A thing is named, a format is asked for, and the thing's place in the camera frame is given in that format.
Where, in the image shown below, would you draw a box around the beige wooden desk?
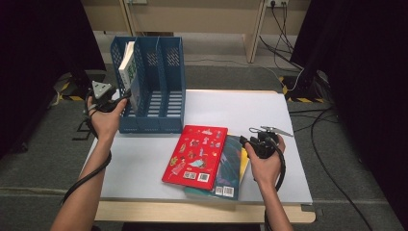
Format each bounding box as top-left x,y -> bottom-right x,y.
81,0 -> 312,64

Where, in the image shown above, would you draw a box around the wooden table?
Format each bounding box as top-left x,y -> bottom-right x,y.
94,89 -> 317,224

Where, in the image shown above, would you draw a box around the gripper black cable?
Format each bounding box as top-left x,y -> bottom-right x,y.
60,92 -> 114,206
263,138 -> 287,231

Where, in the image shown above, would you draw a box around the blue file rack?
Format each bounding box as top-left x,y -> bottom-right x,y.
110,36 -> 187,135

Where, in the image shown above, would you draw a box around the yellow book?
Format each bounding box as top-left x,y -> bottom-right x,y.
227,133 -> 250,181

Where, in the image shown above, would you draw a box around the person's right hand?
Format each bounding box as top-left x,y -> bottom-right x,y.
244,136 -> 287,189

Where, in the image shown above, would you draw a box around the black curtain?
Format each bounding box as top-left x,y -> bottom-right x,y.
290,0 -> 408,230
0,0 -> 108,160

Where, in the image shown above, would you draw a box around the white table board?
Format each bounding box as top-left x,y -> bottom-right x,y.
81,90 -> 314,205

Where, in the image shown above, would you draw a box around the black stand base striped tape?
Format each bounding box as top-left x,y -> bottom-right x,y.
52,71 -> 107,102
278,71 -> 331,104

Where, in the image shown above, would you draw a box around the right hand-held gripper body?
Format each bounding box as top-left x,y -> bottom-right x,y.
249,125 -> 294,160

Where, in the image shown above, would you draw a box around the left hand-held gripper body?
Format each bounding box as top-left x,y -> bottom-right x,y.
87,80 -> 124,113

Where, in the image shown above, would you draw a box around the black plugged cables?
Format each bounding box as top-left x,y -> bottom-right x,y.
259,1 -> 304,71

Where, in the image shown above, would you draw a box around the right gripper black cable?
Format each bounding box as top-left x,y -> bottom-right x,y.
263,138 -> 287,231

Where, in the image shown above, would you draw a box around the long black floor cable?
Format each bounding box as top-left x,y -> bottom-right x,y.
288,107 -> 374,231

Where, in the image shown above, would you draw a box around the white floor cable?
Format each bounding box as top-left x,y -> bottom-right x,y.
184,57 -> 304,92

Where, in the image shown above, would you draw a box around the teal illustrated book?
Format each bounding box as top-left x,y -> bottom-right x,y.
183,134 -> 244,201

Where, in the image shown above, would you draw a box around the person's left hand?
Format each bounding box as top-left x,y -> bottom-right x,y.
86,97 -> 128,142

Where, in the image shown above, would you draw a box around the white picture-grid book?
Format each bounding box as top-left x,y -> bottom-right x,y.
117,40 -> 142,114

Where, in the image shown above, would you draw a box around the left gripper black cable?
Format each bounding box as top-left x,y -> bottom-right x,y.
60,92 -> 114,206

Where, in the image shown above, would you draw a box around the red book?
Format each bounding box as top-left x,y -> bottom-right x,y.
161,124 -> 229,192

